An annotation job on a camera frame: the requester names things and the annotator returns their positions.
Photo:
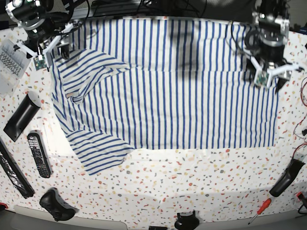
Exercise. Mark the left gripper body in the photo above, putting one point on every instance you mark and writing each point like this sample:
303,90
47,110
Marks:
266,61

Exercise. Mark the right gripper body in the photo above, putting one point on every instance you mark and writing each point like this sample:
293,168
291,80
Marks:
43,48

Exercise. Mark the clear plastic screw box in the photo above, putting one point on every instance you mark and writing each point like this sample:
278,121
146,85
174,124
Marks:
13,64

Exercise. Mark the black tv remote control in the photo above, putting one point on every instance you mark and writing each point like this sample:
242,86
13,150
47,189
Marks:
39,154

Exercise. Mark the red handled screwdriver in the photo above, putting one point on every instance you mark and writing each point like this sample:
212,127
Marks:
263,207

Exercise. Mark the black round mount bottom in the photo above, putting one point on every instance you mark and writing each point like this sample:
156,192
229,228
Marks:
187,221

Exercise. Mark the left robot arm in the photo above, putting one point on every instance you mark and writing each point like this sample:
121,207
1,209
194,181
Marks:
271,18

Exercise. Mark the black curved handle part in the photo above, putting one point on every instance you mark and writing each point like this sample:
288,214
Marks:
287,177

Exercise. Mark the black game controller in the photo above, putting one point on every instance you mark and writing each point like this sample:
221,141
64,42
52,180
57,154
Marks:
50,203

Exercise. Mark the blue white striped t-shirt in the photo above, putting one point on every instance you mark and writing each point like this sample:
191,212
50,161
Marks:
158,84

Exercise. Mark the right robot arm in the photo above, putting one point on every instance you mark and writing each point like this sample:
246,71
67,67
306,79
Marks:
46,29

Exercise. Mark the long black bar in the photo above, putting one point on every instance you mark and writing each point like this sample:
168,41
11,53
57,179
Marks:
14,173

